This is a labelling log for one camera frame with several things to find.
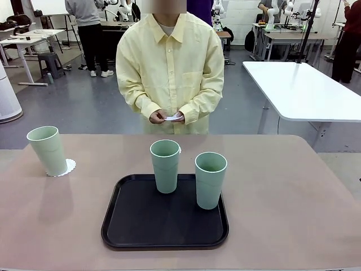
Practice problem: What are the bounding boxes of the person's right hand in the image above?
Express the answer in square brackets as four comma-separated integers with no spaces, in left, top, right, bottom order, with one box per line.
[149,109,168,125]

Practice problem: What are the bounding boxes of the pale green plastic cup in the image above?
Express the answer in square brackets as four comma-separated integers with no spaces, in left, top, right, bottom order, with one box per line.
[195,152,228,211]
[149,139,181,194]
[26,125,69,176]

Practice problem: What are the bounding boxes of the person's right forearm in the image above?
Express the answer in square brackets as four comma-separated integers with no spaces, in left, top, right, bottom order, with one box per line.
[118,81,163,121]

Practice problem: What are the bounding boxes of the person's left forearm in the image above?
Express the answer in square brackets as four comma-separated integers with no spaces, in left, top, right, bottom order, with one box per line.
[179,84,225,125]

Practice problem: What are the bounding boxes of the person in yellow shirt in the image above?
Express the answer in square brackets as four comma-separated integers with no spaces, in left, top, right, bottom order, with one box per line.
[115,0,225,135]

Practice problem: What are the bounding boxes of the small wooden top table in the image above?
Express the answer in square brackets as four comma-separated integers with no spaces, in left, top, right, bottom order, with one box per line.
[215,30,232,51]

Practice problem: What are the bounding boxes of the black desk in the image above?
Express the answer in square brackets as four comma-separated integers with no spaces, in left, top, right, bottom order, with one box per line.
[100,21,136,62]

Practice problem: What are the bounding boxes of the black backpack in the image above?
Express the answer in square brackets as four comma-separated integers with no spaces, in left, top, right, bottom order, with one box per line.
[244,27,256,53]

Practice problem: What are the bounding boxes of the black plastic tray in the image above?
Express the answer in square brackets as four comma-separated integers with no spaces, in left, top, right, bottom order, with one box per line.
[100,173,230,249]

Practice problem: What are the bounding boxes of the person in purple top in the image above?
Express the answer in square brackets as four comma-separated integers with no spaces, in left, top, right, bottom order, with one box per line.
[186,0,215,28]

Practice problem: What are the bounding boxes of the grey plastic stool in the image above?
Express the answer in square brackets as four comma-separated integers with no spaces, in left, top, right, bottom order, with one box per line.
[37,52,66,79]

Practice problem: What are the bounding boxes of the person in grey hoodie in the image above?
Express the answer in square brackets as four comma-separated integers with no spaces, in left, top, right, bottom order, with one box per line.
[64,0,115,78]

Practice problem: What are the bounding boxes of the white folding table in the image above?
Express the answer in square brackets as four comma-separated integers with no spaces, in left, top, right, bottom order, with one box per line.
[242,60,361,142]

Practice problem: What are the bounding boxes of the grey lab desk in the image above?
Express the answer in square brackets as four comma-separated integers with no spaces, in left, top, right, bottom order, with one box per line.
[252,22,329,62]

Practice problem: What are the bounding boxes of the person in grey shirt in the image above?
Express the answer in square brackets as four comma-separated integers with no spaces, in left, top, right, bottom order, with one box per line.
[258,0,273,23]

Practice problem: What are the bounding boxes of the black tripod pole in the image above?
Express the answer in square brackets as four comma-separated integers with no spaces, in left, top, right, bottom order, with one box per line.
[296,0,321,64]

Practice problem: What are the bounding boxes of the white desk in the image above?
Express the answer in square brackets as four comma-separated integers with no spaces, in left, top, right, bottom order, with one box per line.
[0,28,67,87]

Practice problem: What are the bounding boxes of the white cylindrical air purifier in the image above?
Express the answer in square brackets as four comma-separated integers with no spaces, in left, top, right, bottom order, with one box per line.
[0,60,24,124]

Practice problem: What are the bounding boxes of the whiteboard on easel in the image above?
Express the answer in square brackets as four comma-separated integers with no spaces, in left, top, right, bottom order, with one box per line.
[29,0,74,16]

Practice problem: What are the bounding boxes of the black bag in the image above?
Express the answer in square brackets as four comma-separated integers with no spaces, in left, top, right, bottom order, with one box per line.
[5,14,32,29]

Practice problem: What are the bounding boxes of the person in dark red top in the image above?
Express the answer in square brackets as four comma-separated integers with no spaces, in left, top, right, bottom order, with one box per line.
[331,0,361,84]

